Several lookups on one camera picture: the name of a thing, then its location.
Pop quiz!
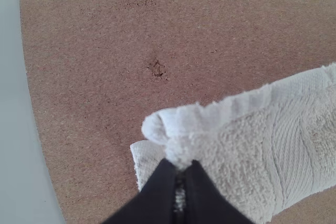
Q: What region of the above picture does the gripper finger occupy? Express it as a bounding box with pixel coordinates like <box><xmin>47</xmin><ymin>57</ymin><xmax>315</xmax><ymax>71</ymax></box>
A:
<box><xmin>183</xmin><ymin>159</ymin><xmax>254</xmax><ymax>224</ymax></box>
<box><xmin>101</xmin><ymin>158</ymin><xmax>177</xmax><ymax>224</ymax></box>

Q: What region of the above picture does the pale towel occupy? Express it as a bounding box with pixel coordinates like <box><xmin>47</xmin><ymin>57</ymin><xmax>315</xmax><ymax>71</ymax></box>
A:
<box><xmin>130</xmin><ymin>62</ymin><xmax>336</xmax><ymax>224</ymax></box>

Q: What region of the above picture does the cork mat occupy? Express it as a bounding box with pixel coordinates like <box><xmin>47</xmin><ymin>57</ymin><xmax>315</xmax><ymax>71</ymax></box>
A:
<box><xmin>19</xmin><ymin>0</ymin><xmax>336</xmax><ymax>224</ymax></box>

